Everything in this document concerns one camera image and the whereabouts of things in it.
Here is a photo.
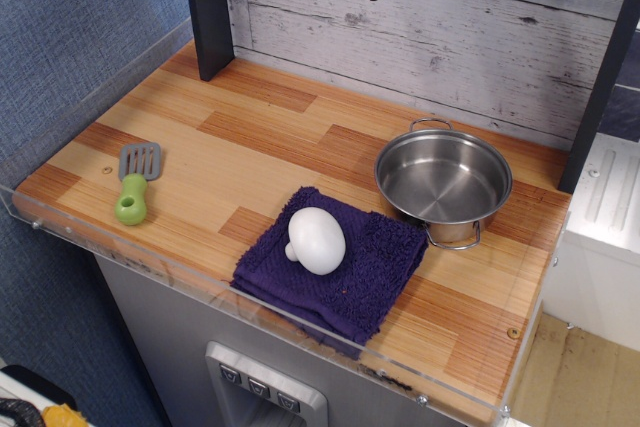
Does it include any white toy mushroom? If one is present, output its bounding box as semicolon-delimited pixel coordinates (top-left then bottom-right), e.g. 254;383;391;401
284;207;346;276

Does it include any stainless steel pot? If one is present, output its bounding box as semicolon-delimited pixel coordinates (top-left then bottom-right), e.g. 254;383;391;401
374;117;513;251

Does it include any purple folded towel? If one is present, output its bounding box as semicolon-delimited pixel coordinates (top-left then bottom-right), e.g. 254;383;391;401
232;187;428;345

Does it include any white toy sink counter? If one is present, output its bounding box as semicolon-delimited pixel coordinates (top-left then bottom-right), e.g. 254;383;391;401
542;134;639;350

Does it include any grey cabinet front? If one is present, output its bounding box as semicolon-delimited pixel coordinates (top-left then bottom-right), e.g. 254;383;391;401
92;252;481;427

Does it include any silver button panel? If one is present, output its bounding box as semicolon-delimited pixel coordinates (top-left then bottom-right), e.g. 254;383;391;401
205;341;329;426

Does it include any black left frame post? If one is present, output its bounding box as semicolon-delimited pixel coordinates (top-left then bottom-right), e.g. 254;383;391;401
188;0;235;81

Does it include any black frame post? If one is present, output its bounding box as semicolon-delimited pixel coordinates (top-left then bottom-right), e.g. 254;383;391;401
557;0;639;194
188;0;235;81

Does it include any grey spatula green handle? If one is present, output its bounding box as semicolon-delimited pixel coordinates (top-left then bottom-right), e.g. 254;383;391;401
114;142;162;226

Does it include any black right frame post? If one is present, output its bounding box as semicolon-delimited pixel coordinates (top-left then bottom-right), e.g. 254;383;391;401
557;0;639;194

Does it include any clear acrylic guard rail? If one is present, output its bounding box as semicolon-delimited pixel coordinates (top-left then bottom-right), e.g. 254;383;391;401
1;18;568;426

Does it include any black braided cable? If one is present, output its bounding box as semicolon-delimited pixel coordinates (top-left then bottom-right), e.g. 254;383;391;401
0;396;49;427

